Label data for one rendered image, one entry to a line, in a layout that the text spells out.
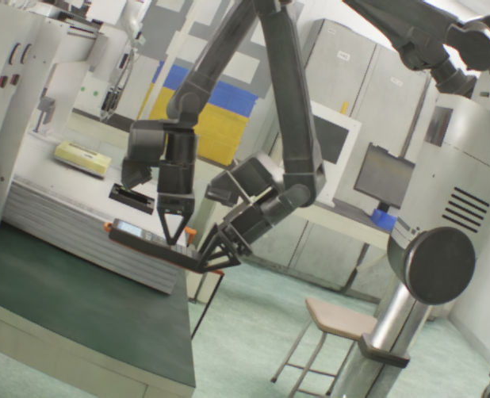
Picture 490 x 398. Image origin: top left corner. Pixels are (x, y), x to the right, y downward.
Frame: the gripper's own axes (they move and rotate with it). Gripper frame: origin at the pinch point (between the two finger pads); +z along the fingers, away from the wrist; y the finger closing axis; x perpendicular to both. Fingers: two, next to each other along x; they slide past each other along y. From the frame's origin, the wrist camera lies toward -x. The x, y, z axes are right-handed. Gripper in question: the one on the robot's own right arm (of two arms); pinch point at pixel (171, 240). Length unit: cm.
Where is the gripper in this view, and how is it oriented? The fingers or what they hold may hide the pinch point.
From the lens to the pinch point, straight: 139.0
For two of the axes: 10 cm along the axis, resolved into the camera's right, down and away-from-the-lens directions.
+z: -1.2, 9.8, 1.7
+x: 9.9, 1.1, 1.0
